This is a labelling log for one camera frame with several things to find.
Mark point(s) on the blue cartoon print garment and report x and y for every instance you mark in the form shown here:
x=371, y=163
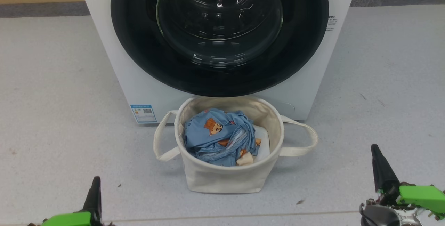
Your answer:
x=208, y=139

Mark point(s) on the white front-load washing machine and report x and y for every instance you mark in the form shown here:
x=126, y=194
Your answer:
x=146, y=94

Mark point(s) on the white cloth pad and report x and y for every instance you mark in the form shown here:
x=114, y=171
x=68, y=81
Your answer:
x=263, y=142

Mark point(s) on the cream canvas laundry basket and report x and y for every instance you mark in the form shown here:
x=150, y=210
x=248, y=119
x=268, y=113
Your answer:
x=222, y=180

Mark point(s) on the blue energy label sticker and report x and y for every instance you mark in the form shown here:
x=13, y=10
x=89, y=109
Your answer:
x=143, y=113

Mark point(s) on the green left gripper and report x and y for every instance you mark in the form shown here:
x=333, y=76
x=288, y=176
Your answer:
x=69, y=219

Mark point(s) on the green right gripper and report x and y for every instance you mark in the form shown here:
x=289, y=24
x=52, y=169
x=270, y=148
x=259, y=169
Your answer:
x=420, y=198

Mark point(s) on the beige garment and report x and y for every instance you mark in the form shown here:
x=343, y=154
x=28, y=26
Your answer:
x=245, y=160

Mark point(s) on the round filter cover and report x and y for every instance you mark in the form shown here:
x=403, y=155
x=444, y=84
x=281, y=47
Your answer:
x=288, y=107

